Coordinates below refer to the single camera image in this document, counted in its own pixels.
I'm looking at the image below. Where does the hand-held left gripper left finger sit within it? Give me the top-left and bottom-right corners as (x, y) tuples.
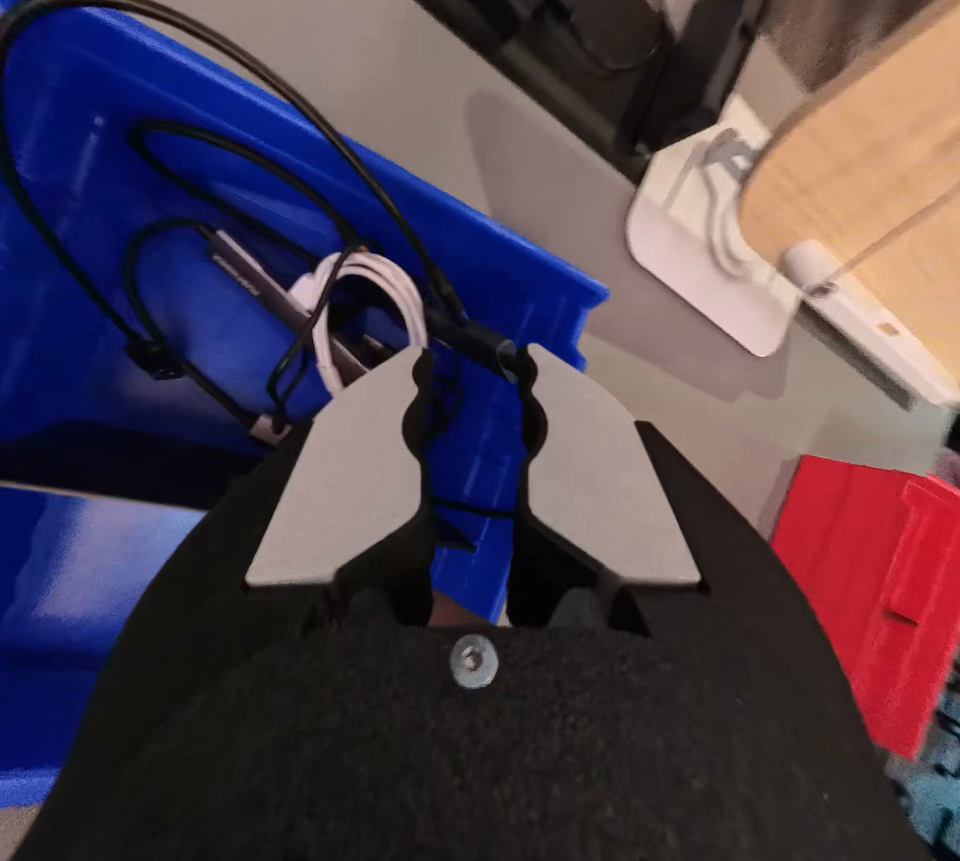
(243, 345), (438, 626)

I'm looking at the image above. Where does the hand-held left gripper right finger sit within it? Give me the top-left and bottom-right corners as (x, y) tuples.
(510, 342), (704, 626)

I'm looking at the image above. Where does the white cable bundle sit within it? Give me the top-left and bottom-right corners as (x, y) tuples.
(288, 253), (430, 395)

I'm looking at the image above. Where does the grey hub with black cable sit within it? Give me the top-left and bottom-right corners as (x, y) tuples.
(122, 118), (380, 447)

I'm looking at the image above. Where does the red plastic bin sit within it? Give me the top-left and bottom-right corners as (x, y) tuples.
(771, 454), (960, 761)

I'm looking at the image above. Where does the thin black cable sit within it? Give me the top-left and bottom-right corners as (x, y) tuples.
(0, 0), (528, 384)

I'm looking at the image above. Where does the blue plastic bin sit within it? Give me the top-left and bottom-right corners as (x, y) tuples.
(0, 0), (610, 806)

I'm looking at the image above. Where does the wooden board stand white base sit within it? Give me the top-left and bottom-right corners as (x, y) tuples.
(626, 0), (960, 414)

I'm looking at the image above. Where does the black metal bracket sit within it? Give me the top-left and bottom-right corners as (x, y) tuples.
(517, 0), (785, 180)

